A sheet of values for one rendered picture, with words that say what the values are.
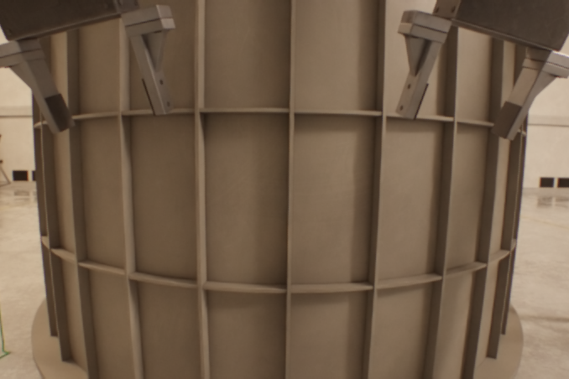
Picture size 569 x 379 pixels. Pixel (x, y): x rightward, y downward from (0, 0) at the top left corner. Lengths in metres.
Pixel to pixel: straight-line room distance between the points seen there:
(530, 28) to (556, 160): 8.63
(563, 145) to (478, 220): 8.18
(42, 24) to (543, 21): 0.49
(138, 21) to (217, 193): 0.42
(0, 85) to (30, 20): 8.50
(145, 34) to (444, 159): 0.68
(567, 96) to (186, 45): 8.90
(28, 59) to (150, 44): 0.14
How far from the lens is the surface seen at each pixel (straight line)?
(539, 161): 8.70
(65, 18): 0.38
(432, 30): 0.35
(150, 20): 0.34
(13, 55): 0.44
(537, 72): 0.44
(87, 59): 0.94
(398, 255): 0.78
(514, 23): 0.39
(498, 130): 0.45
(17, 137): 8.55
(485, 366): 1.28
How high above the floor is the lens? 0.69
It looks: 6 degrees down
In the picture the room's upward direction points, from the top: 1 degrees clockwise
